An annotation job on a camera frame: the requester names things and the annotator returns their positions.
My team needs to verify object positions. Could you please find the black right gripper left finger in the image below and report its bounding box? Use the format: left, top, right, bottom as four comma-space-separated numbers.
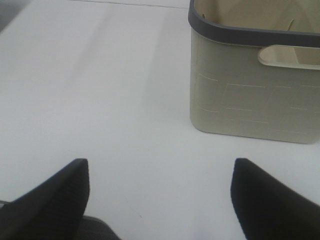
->
0, 158, 90, 240

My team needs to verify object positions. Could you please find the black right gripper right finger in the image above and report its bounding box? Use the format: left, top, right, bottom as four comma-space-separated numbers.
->
230, 158, 320, 240

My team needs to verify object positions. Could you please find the beige basket grey rim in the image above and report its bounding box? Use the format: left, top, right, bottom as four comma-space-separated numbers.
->
188, 0, 320, 144

